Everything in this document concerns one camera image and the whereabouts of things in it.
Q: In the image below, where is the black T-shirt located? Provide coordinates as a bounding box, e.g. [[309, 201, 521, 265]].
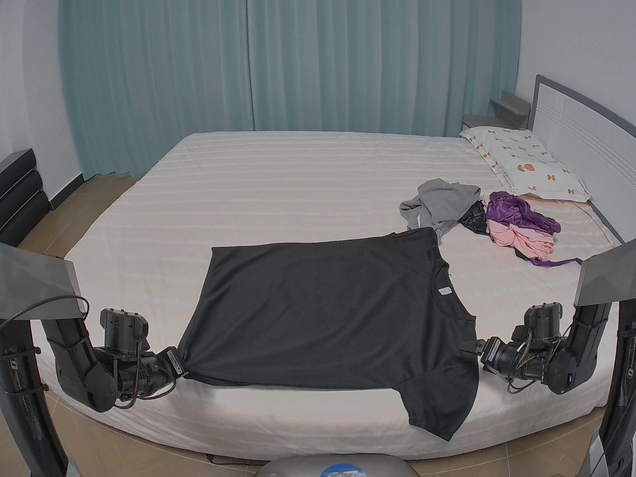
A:
[[176, 228, 482, 442]]

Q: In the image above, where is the purple garment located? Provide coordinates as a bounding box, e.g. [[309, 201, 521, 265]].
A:
[[484, 191, 583, 268]]

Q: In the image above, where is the white printed pillow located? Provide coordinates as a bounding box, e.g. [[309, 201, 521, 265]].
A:
[[459, 126, 593, 203]]

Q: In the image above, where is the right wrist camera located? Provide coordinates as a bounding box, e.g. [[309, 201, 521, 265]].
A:
[[479, 337, 503, 371]]

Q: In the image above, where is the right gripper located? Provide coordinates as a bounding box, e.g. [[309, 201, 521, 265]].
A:
[[494, 345, 523, 380]]

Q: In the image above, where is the blue-green curtain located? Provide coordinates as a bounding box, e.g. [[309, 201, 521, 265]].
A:
[[246, 0, 522, 138], [59, 0, 256, 180]]

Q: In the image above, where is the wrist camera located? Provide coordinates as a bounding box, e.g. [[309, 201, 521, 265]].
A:
[[479, 337, 503, 371], [166, 348, 189, 379]]

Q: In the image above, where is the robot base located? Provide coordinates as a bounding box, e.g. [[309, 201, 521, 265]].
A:
[[253, 455, 415, 477]]

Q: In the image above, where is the grey bedside table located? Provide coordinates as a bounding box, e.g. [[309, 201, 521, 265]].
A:
[[462, 90, 531, 130]]

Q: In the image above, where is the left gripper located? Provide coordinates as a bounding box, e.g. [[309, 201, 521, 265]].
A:
[[141, 352, 176, 395]]

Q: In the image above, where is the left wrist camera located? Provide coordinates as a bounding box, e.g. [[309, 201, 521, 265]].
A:
[[166, 348, 189, 379]]

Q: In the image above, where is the shiny black garment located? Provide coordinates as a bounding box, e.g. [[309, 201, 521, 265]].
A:
[[458, 202, 490, 237]]

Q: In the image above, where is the black cable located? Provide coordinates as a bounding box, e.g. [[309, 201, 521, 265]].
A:
[[205, 455, 265, 467], [507, 373, 535, 396], [0, 295, 90, 327]]

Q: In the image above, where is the bed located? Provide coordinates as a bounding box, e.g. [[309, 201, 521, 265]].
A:
[[31, 74, 636, 466]]

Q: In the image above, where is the pink garment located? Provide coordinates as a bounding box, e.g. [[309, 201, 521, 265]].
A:
[[487, 219, 556, 262]]

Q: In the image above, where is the black chest of drawers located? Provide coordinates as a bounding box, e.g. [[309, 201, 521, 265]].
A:
[[0, 148, 51, 247]]

